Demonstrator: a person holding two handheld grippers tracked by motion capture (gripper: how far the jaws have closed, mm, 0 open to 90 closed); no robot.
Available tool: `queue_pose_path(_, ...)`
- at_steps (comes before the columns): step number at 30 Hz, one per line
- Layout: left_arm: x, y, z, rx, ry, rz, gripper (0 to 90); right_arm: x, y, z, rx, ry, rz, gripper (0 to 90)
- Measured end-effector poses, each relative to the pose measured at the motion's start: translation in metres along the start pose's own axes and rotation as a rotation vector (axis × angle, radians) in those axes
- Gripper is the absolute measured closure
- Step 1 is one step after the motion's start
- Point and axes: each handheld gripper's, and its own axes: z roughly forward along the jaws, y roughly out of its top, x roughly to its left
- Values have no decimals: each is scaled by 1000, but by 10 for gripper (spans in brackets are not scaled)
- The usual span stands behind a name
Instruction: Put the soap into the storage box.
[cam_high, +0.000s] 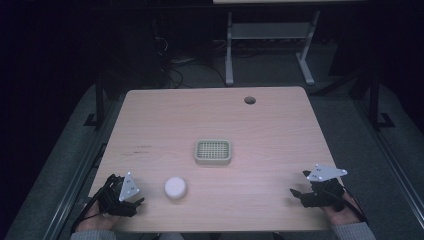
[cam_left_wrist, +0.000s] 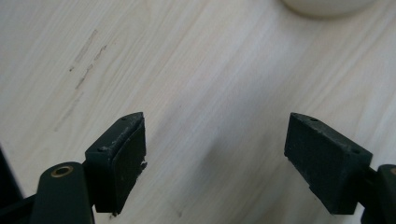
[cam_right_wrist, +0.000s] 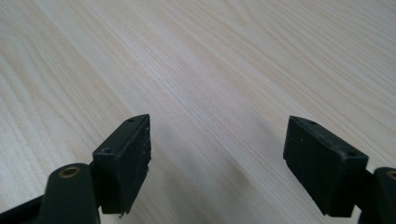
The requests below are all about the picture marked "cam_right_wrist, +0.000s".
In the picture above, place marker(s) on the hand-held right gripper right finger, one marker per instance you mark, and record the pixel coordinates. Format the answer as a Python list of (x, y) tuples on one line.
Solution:
[(323, 168)]

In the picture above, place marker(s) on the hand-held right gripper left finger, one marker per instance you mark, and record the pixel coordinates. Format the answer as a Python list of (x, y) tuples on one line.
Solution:
[(124, 168)]

